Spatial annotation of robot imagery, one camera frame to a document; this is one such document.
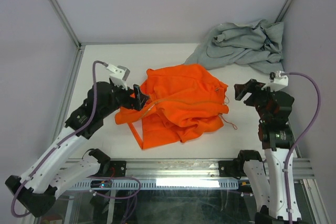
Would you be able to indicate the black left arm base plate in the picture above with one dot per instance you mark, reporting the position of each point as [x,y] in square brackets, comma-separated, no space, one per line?
[116,169]

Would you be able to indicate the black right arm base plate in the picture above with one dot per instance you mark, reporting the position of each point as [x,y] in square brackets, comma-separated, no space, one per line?
[231,168]

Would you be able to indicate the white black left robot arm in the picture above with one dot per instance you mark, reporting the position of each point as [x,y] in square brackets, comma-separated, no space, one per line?
[36,190]

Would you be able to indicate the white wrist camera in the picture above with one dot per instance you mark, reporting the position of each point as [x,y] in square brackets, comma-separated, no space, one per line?
[278,81]
[118,75]

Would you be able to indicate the orange zip jacket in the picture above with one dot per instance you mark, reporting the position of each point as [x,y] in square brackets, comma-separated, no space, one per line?
[185,101]

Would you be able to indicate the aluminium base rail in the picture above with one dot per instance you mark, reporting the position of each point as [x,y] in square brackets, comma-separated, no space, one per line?
[200,168]

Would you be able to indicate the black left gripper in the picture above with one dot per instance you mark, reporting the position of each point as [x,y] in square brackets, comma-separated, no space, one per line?
[136,103]

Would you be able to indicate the white slotted cable duct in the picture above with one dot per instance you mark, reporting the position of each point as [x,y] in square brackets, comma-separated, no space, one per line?
[157,184]

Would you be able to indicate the grey sweatshirt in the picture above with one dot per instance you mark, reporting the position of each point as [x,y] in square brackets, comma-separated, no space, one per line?
[257,44]

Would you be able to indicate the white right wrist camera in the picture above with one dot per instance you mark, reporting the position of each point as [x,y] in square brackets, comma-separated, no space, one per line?
[278,81]

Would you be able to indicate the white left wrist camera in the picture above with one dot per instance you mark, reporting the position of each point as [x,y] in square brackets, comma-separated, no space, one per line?
[118,75]

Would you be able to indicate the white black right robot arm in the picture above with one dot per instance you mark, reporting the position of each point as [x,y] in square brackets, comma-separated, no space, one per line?
[271,181]

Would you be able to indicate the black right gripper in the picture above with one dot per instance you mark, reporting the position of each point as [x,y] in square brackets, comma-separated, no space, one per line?
[241,89]

